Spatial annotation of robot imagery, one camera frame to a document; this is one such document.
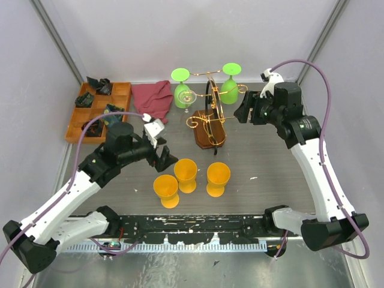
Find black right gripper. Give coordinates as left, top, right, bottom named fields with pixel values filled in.
left=233, top=90, right=283, bottom=127

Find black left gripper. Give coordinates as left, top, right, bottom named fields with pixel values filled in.
left=119, top=135, right=179, bottom=172

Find orange plastic wine glass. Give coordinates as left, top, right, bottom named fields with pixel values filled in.
left=153, top=175, right=179, bottom=209

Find green plastic wine glass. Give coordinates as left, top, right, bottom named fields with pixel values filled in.
left=220, top=62, right=242, bottom=104
left=171, top=68, right=190, bottom=109

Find clear wine glass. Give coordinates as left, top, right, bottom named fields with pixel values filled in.
left=178, top=90, right=197, bottom=113

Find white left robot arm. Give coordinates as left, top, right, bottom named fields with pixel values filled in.
left=3, top=119, right=178, bottom=274

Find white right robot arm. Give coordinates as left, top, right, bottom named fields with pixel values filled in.
left=234, top=82, right=369, bottom=251

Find maroon cloth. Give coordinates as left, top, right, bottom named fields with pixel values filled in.
left=131, top=80, right=173, bottom=124

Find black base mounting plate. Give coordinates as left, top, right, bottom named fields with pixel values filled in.
left=85, top=213, right=299, bottom=245

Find blue yellow patterned cloth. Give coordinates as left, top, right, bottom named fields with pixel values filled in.
left=100, top=103, right=125, bottom=128

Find black red cloth bundle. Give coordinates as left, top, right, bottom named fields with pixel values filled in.
left=85, top=120, right=104, bottom=137

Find wooden compartment tray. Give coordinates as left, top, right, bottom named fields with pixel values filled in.
left=65, top=82, right=131, bottom=143

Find dark folded cloth item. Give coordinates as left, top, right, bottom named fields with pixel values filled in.
left=86, top=76, right=113, bottom=95

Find dark cloth bundle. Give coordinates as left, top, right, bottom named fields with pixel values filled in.
left=75, top=92, right=94, bottom=108

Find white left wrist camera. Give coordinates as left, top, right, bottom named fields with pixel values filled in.
left=144, top=119, right=165, bottom=148

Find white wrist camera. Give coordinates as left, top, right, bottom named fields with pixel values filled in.
left=260, top=68, right=284, bottom=98
left=144, top=119, right=165, bottom=148

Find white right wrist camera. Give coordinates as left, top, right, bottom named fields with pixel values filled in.
left=260, top=68, right=284, bottom=98

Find gold wire wine glass rack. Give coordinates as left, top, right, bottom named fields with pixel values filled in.
left=186, top=71, right=248, bottom=155

